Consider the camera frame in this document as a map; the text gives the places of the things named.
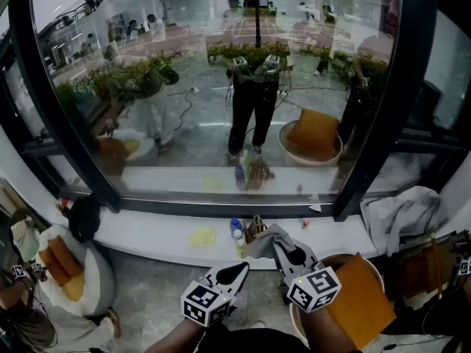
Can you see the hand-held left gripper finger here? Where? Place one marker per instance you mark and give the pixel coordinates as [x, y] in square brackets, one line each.
[215, 276]
[240, 283]

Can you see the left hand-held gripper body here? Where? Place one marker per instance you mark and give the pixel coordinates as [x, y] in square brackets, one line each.
[206, 303]

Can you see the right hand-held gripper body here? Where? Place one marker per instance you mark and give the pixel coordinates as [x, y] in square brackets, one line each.
[314, 289]

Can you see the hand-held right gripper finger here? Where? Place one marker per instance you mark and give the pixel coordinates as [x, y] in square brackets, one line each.
[284, 263]
[308, 254]

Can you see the grey cloth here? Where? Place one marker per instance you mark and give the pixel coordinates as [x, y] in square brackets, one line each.
[268, 241]

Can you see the large window glass pane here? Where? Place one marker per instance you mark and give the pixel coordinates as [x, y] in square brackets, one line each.
[191, 123]

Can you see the person's left forearm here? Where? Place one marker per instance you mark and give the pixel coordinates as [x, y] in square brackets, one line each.
[176, 338]

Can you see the person's right forearm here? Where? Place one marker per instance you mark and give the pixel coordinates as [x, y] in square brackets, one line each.
[327, 329]

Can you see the yellow cloth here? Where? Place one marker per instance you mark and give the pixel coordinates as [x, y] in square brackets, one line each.
[202, 238]

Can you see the small pink object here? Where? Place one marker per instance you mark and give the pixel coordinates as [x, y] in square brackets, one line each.
[305, 224]

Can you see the round beige tub chair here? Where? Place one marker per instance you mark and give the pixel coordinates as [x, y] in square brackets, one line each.
[296, 324]

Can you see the white paper scrap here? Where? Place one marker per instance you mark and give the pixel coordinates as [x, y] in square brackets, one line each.
[315, 208]

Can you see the square orange cushion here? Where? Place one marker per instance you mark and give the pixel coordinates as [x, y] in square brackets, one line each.
[360, 307]

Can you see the person's black clothing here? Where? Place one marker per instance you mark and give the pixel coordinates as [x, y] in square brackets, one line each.
[257, 342]

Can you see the white window sill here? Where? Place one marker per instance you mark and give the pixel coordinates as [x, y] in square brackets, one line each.
[147, 237]

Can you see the crumpled grey fabric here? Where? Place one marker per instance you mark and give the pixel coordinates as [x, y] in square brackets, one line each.
[401, 215]

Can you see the white beanbag chair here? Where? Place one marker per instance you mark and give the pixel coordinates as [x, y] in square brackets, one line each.
[95, 281]

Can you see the yellow stick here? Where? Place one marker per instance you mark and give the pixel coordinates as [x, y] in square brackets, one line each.
[436, 263]

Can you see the yellow cushion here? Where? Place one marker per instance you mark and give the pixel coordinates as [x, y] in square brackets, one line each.
[73, 289]

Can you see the black bag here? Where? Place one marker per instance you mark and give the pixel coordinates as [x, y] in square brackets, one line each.
[84, 219]

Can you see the long orange cushion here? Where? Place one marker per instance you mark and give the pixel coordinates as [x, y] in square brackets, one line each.
[64, 256]
[51, 268]

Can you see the small red item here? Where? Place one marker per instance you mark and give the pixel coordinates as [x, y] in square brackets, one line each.
[64, 204]

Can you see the mint green bag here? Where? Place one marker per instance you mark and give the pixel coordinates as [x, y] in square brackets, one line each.
[25, 239]

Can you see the black window frame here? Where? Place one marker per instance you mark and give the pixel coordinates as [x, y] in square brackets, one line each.
[221, 208]

